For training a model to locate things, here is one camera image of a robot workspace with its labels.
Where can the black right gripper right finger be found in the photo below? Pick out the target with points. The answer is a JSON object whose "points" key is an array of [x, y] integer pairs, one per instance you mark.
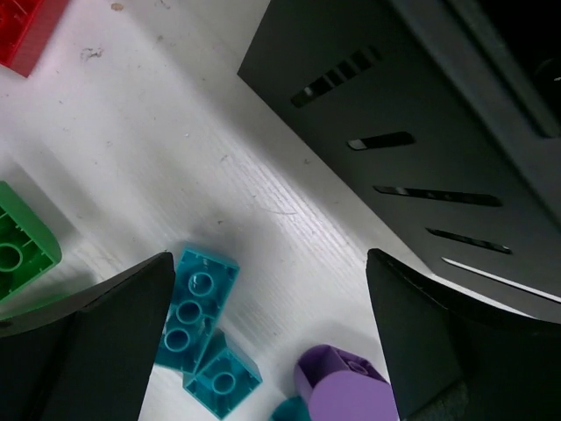
{"points": [[452, 357]]}

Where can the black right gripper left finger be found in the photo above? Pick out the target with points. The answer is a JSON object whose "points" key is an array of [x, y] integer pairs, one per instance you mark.
{"points": [[88, 356]]}

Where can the purple rounded lego piece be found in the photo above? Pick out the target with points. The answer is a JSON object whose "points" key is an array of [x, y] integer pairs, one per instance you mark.
{"points": [[341, 386]]}

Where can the teal long lego brick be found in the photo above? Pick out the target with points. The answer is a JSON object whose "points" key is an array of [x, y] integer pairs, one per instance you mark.
{"points": [[203, 283]]}

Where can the teal small lego brick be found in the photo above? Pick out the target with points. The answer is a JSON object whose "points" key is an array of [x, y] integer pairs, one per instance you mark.
{"points": [[225, 377]]}

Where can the teal rounded lego piece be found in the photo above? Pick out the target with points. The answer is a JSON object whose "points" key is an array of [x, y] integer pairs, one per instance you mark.
{"points": [[292, 409]]}

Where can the green curved lego brick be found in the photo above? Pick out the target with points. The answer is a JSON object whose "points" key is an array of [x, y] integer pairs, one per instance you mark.
{"points": [[28, 248]]}

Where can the black double bin container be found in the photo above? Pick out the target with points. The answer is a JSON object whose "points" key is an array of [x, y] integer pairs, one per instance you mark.
{"points": [[443, 117]]}

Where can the red rectangular lego brick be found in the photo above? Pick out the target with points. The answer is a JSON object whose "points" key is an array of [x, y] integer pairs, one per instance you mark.
{"points": [[25, 29]]}

